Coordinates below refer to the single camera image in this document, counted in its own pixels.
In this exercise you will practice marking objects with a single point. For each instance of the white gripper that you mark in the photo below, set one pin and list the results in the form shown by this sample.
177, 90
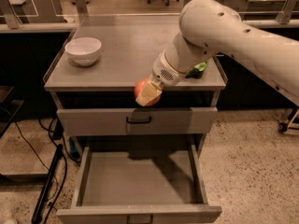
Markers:
164, 70

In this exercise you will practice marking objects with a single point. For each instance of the red apple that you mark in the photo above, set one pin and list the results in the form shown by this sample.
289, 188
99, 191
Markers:
140, 87

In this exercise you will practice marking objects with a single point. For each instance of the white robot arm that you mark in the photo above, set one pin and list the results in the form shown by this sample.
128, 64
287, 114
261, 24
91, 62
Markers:
206, 28

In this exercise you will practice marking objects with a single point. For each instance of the wheeled robot base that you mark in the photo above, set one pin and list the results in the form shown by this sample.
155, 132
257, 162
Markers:
284, 126

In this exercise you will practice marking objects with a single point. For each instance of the closed top drawer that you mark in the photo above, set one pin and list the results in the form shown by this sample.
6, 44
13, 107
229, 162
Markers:
136, 121

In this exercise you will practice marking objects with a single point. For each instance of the grey metal drawer cabinet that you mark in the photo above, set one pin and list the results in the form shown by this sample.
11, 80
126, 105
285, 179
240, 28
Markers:
130, 46

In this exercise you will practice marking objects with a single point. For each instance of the open middle drawer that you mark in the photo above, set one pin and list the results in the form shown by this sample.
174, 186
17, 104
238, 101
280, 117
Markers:
132, 186

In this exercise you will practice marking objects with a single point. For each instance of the green snack bag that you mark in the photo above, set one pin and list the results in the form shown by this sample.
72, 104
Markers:
198, 70

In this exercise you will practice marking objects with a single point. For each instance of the white ceramic bowl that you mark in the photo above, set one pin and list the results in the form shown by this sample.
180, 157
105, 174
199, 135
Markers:
84, 51

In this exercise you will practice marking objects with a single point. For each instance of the dark side table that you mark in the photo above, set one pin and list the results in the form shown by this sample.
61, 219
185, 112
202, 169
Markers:
9, 107

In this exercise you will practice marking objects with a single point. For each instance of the clear acrylic barrier panel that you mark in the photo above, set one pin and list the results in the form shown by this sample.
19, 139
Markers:
46, 14

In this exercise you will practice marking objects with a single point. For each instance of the black bar on floor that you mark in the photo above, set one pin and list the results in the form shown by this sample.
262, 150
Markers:
37, 215

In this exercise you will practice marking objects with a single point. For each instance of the white horizontal rail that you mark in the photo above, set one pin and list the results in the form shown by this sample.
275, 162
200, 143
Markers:
264, 24

